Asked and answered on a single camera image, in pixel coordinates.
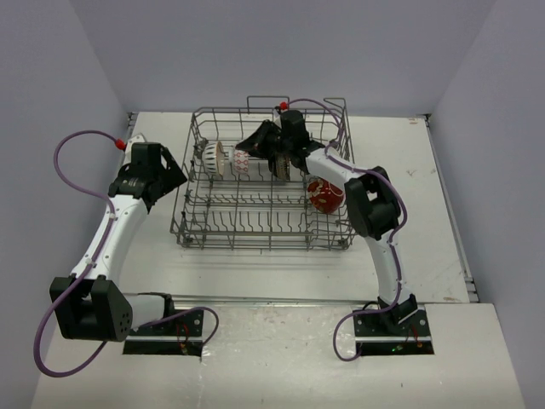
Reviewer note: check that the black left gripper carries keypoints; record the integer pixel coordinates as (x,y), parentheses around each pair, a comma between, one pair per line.
(174,177)

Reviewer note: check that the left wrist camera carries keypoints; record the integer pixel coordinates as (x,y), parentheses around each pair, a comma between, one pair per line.
(125,146)

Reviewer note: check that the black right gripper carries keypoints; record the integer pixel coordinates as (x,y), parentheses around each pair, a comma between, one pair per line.
(257,145)

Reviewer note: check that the red floral bowl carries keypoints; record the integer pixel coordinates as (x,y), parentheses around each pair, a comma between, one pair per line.
(324,196)

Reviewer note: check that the black gold patterned bowl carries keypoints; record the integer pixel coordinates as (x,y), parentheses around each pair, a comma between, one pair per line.
(279,165)

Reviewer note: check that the grey wire dish rack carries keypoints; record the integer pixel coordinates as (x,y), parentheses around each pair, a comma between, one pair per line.
(254,210)

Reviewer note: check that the red diamond pattern bowl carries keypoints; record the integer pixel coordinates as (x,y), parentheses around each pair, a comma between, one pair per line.
(239,161)

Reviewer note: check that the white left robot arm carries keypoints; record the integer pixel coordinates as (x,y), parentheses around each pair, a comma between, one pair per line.
(88,304)

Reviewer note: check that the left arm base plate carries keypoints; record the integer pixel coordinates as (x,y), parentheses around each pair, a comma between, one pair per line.
(180,337)

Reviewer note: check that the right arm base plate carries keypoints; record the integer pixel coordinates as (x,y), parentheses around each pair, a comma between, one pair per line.
(376,336)

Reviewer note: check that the white bowl teal stripes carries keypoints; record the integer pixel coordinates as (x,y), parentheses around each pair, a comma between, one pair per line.
(213,158)

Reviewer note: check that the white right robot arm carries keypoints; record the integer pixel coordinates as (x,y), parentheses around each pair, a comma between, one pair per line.
(374,208)

